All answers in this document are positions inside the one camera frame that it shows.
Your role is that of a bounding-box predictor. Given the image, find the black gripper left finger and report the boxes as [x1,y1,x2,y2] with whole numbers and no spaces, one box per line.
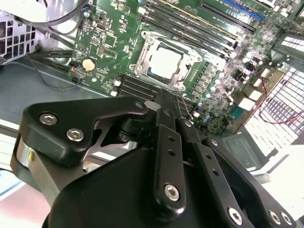
[11,88,187,216]

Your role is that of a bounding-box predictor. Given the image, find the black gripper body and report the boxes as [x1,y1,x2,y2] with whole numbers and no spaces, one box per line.
[41,147,228,228]

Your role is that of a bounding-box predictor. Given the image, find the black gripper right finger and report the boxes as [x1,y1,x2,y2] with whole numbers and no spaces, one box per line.
[171,92,299,228]

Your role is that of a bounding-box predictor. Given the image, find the wire locking lever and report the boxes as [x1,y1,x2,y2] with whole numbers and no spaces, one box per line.
[177,91,194,121]

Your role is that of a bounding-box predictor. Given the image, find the metal socket cover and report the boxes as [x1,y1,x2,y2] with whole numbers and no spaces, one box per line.
[134,33,202,90]

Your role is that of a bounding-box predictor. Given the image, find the silver CPU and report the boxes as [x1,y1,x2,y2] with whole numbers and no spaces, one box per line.
[146,44,188,80]

